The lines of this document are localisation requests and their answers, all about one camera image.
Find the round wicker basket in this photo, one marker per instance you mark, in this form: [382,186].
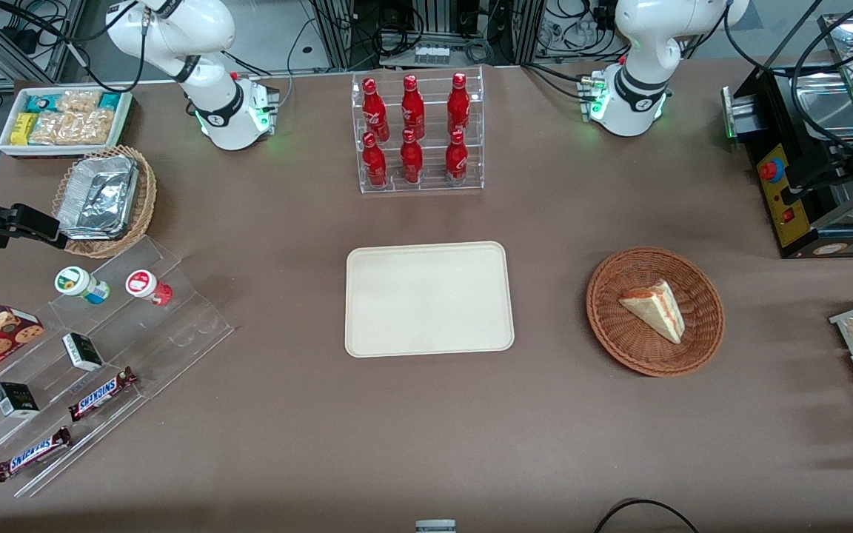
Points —
[619,333]

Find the small black box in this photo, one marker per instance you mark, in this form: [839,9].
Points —
[15,400]
[83,352]

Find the large clear nut bag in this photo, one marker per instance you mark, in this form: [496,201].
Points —
[75,128]

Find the white power strip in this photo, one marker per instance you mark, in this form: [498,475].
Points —
[432,53]

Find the wrapped triangle sandwich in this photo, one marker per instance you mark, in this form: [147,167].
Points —
[656,309]

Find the clear acrylic stepped shelf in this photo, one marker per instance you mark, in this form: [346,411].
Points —
[175,333]

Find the red cola bottle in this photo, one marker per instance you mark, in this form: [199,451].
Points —
[374,111]
[412,107]
[458,104]
[375,164]
[412,161]
[456,160]

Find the yellow snack pack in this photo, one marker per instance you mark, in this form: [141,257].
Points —
[23,129]

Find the black food warmer machine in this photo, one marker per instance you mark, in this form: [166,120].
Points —
[819,111]

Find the snickers chocolate bar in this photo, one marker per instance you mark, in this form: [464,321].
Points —
[101,394]
[32,454]

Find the teal snack pack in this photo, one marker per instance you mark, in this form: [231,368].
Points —
[40,103]
[109,101]

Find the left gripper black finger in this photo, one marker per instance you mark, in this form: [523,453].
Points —
[811,181]

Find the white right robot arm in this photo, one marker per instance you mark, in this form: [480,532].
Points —
[175,29]

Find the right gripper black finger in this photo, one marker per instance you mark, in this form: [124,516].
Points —
[34,226]

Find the clear acrylic bottle rack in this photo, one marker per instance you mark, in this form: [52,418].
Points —
[417,189]

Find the silver foil container stack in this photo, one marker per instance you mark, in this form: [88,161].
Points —
[97,196]

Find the small grey device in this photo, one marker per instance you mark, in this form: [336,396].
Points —
[435,527]

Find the small clear nut bag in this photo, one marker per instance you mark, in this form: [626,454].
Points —
[78,101]

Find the white rectangular snack bin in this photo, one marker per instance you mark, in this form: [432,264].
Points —
[8,148]

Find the green-lid yogurt bottle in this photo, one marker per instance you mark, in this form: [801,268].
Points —
[75,281]

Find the beige plastic tray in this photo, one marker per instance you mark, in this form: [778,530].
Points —
[428,300]

